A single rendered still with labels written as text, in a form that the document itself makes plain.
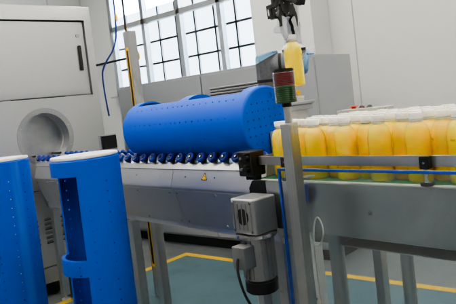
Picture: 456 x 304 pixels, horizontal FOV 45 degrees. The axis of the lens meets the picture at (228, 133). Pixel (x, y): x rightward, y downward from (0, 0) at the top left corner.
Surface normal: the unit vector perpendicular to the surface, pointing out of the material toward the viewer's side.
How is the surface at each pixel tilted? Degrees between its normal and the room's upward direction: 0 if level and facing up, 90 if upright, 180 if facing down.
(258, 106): 90
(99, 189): 90
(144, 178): 71
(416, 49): 90
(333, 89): 90
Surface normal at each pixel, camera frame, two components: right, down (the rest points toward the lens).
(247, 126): 0.66, -0.04
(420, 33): -0.65, 0.11
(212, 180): -0.74, -0.22
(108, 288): 0.44, 0.00
